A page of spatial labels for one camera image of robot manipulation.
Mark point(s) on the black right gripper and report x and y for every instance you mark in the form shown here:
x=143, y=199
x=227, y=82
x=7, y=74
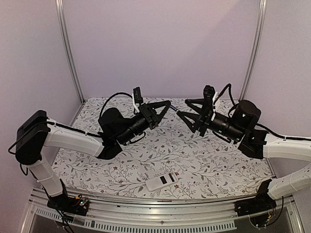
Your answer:
x=201, y=121

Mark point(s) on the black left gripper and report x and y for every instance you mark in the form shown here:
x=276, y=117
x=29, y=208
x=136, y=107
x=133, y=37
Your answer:
x=153, y=118

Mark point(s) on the white remote control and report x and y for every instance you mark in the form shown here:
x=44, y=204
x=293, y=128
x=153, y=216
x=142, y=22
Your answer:
x=161, y=181

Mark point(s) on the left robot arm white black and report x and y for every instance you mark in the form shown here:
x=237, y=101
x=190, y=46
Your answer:
x=40, y=131

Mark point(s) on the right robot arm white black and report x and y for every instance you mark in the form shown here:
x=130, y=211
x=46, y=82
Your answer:
x=241, y=127

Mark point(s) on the floral patterned table mat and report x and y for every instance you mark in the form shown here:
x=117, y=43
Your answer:
x=206, y=167

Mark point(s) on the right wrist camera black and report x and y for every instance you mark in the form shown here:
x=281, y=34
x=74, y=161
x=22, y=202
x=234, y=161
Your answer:
x=210, y=97

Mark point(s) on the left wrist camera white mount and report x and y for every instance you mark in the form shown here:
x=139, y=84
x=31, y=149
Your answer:
x=137, y=99

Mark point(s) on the aluminium front rail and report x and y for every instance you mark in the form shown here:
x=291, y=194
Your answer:
x=118, y=214

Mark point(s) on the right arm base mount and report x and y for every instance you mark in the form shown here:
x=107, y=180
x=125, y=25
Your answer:
x=260, y=203

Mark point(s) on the right aluminium frame post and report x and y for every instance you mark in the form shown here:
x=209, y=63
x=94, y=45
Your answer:
x=255, y=48

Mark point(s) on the aluminium frame post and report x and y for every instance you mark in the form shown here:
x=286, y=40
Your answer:
x=255, y=48
x=68, y=51

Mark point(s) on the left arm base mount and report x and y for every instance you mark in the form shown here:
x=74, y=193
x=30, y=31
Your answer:
x=74, y=205

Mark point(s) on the left aluminium frame post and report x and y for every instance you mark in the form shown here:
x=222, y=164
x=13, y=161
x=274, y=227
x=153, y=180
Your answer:
x=68, y=51

